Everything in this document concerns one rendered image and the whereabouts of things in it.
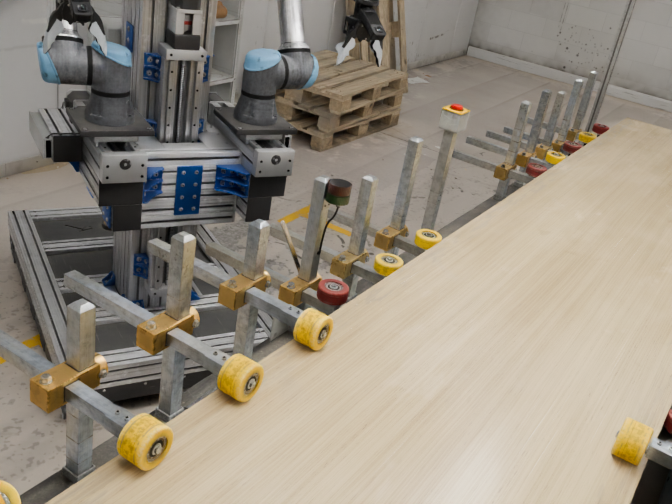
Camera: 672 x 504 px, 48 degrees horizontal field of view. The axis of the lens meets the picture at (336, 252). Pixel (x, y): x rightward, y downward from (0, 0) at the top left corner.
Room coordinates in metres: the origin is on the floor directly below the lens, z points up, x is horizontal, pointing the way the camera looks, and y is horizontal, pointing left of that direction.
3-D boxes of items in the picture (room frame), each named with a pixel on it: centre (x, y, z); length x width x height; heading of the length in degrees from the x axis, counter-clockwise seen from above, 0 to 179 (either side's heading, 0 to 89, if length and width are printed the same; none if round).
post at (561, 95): (3.52, -0.89, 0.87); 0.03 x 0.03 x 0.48; 61
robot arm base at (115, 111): (2.23, 0.77, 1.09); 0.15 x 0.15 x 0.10
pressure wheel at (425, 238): (2.10, -0.27, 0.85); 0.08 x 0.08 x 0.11
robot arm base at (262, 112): (2.51, 0.36, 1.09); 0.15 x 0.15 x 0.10
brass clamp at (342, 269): (1.96, -0.05, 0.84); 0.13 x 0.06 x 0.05; 151
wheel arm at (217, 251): (1.77, 0.16, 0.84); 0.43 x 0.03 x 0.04; 61
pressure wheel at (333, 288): (1.67, -0.01, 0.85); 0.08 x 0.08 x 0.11
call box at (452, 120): (2.43, -0.30, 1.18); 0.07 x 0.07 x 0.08; 61
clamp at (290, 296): (1.74, 0.07, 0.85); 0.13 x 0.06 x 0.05; 151
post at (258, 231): (1.54, 0.18, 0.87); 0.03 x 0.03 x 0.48; 61
